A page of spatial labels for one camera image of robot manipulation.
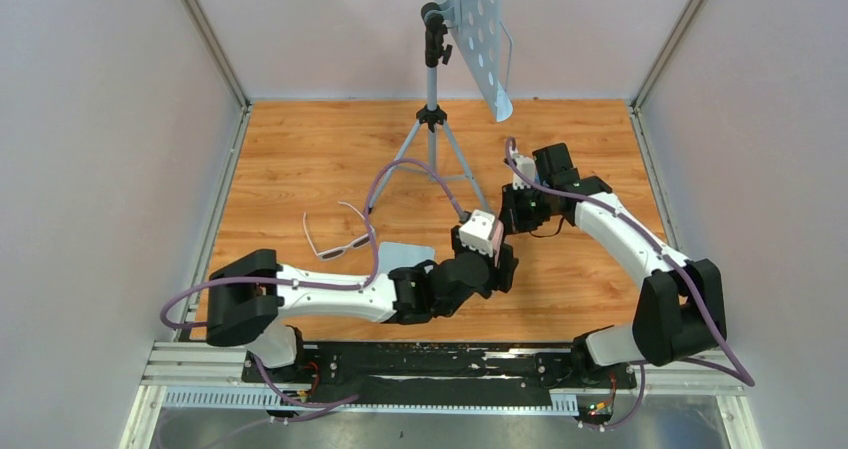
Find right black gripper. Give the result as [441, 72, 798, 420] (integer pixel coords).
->
[494, 182, 553, 237]

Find light blue cleaning cloth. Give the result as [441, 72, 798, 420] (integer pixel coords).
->
[377, 241, 436, 273]

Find white frame sunglasses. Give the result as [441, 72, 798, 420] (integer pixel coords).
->
[301, 201, 371, 262]

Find pink glasses case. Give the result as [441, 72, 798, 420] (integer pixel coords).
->
[489, 220, 504, 260]

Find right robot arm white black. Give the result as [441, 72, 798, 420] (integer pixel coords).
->
[500, 138, 727, 387]

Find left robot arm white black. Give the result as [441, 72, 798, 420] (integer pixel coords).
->
[205, 227, 519, 382]

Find silver tripod stand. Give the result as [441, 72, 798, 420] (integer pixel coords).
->
[395, 2, 491, 212]

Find perforated light blue panel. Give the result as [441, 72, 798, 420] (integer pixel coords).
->
[432, 0, 514, 123]

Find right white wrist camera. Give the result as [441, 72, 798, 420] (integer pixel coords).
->
[507, 154, 538, 190]

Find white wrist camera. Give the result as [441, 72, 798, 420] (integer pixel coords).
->
[507, 154, 538, 190]
[458, 209, 497, 256]

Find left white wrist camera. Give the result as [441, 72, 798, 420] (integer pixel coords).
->
[458, 209, 497, 256]

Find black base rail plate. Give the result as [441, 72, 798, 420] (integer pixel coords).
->
[241, 341, 637, 415]

